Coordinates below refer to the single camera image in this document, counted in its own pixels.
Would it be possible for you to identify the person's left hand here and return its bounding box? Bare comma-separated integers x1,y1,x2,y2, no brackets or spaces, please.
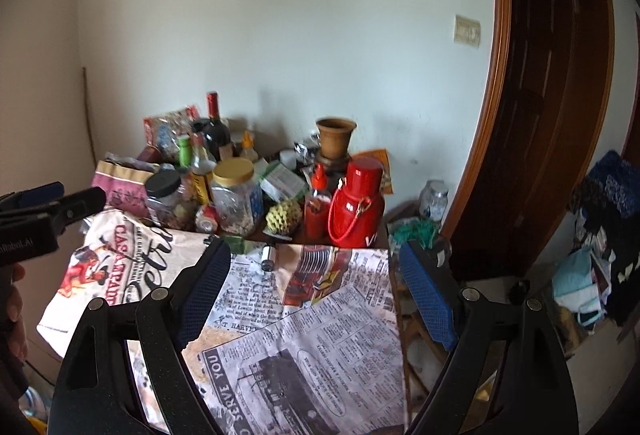
1,263,28,369

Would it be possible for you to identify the pink brown paper bag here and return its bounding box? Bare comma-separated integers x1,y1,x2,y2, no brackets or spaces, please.
91,161,153,218

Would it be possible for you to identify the green cloth rag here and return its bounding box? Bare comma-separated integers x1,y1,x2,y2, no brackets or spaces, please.
388,217,438,249

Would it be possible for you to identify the small red label can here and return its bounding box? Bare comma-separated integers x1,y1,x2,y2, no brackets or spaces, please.
194,204,218,235

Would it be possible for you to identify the black lid plastic jar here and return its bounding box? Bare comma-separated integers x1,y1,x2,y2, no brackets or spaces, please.
144,169,198,230

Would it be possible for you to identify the thin wooden stick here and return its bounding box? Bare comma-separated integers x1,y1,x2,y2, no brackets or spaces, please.
81,66,99,167

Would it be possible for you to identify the glass jar beside table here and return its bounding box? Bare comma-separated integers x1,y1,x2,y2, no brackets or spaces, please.
419,180,449,224

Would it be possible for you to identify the printed retro tablecloth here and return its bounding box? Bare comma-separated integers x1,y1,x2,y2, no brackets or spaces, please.
37,209,406,434

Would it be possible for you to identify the gold lid plastic jar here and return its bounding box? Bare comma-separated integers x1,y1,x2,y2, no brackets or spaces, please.
212,158,264,237

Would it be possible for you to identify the pile of clothes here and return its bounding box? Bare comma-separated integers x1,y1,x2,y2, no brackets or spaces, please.
551,150,639,329

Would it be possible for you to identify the clear glass liquor bottle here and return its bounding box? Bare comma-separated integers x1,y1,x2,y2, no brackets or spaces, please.
191,132,215,205

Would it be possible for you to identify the red snack nut packet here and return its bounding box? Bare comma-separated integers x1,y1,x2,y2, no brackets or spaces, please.
143,106,200,161

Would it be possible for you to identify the green plastic bottle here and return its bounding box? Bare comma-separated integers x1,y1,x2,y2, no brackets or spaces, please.
178,135,193,168

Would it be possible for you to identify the red sauce squeeze bottle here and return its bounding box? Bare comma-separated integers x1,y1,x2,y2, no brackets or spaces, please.
304,164,332,243

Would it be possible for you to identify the dark wine bottle red cap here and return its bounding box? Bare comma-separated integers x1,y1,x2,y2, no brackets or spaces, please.
203,91,233,162

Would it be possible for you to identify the dark wooden door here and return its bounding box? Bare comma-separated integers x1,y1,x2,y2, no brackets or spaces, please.
451,0,615,281

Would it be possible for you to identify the terracotta clay pot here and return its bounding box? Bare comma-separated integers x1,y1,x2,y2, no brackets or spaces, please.
316,117,357,160

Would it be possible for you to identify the beige wall switch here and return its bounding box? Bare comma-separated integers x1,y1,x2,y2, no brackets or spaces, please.
454,14,482,48

